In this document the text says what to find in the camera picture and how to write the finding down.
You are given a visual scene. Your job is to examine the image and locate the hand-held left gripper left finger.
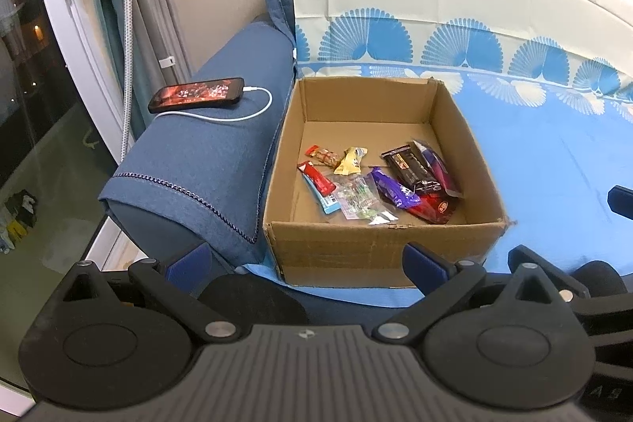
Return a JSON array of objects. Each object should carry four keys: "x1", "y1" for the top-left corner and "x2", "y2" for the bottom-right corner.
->
[{"x1": 62, "y1": 241, "x2": 237, "y2": 344}]

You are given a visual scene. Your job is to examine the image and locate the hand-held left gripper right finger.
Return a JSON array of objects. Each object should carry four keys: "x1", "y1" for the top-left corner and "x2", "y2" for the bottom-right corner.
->
[{"x1": 373, "y1": 241, "x2": 574, "y2": 344}]

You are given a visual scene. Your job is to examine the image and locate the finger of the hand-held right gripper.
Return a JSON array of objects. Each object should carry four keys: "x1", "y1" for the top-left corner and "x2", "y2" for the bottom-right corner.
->
[
  {"x1": 607, "y1": 185, "x2": 633, "y2": 214},
  {"x1": 508, "y1": 244, "x2": 591, "y2": 300}
]

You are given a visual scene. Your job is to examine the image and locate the cardboard box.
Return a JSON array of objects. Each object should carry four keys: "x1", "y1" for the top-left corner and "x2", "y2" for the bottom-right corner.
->
[{"x1": 262, "y1": 76, "x2": 510, "y2": 290}]

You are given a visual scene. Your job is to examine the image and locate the large red snack packet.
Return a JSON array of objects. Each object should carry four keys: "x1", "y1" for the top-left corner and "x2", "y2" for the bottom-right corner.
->
[{"x1": 406, "y1": 193, "x2": 463, "y2": 225}]

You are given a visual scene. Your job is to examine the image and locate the purple snack packet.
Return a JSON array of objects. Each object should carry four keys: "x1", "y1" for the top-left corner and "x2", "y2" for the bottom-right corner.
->
[{"x1": 371, "y1": 166, "x2": 421, "y2": 210}]

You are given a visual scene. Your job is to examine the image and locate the clear candy bag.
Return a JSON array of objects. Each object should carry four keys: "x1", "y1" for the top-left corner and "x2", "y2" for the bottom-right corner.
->
[{"x1": 332, "y1": 175, "x2": 399, "y2": 225}]

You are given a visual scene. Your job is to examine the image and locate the black cracker packet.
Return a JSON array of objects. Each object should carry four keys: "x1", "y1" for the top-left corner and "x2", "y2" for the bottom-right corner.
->
[{"x1": 381, "y1": 142, "x2": 443, "y2": 195}]

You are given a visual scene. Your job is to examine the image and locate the light blue white snack packet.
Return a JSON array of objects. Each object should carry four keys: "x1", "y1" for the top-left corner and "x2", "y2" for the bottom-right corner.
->
[{"x1": 316, "y1": 192, "x2": 343, "y2": 214}]

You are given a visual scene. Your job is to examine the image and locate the yellow snack packet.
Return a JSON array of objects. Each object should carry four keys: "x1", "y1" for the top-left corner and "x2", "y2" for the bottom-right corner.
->
[{"x1": 334, "y1": 146, "x2": 369, "y2": 176}]

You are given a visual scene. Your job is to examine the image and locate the slim red snack packet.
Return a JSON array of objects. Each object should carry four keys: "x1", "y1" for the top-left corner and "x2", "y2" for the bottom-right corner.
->
[{"x1": 297, "y1": 161, "x2": 336, "y2": 197}]

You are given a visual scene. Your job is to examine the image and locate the small red-ended nut packet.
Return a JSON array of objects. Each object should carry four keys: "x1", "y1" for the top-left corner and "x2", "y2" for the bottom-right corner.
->
[{"x1": 304, "y1": 145, "x2": 342, "y2": 167}]

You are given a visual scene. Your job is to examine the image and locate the blue printed bed sheet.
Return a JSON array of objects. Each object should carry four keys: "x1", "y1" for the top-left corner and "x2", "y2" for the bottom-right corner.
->
[{"x1": 244, "y1": 0, "x2": 633, "y2": 308}]

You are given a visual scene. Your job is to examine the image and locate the blue fabric bolster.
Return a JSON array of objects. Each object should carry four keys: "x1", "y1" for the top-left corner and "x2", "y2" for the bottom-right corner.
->
[{"x1": 98, "y1": 14, "x2": 298, "y2": 274}]

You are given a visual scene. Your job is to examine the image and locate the black smartphone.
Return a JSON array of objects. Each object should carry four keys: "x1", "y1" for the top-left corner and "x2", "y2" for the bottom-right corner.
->
[{"x1": 147, "y1": 77, "x2": 246, "y2": 115}]

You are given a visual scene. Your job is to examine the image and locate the black yellow shoes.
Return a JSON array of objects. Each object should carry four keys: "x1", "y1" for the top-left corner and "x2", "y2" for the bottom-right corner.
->
[{"x1": 0, "y1": 189, "x2": 38, "y2": 255}]

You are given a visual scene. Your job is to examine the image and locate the grey curtain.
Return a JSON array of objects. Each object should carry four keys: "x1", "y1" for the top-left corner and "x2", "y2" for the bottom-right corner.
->
[{"x1": 131, "y1": 0, "x2": 191, "y2": 79}]

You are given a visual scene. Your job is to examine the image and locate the white framed window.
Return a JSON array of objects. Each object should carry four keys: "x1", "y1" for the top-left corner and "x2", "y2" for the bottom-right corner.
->
[{"x1": 0, "y1": 0, "x2": 132, "y2": 255}]

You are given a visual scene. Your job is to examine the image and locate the white charging cable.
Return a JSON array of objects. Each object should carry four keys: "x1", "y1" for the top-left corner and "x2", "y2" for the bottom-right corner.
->
[{"x1": 153, "y1": 86, "x2": 274, "y2": 123}]

